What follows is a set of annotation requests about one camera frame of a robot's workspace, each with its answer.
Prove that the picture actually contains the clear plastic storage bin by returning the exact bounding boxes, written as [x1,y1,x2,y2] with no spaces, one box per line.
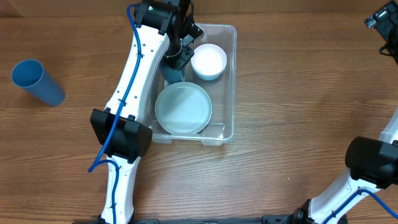
[149,23,237,146]

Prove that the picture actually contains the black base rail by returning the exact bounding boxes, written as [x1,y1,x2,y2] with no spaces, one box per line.
[73,213,349,224]

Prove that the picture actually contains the dark blue cup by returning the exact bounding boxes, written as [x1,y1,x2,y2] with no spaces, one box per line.
[12,59,65,106]
[159,58,184,84]

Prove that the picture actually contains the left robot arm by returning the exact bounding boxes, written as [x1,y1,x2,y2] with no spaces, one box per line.
[88,0,204,223]

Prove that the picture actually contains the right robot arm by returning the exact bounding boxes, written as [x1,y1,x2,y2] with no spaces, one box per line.
[282,114,397,224]

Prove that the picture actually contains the pink bowl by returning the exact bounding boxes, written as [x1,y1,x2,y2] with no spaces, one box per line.
[191,44,228,74]

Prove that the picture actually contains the light blue bowl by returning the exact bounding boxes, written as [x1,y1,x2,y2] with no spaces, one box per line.
[195,70,223,81]

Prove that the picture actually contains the grey plate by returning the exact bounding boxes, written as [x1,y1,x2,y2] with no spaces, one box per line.
[155,82,213,134]

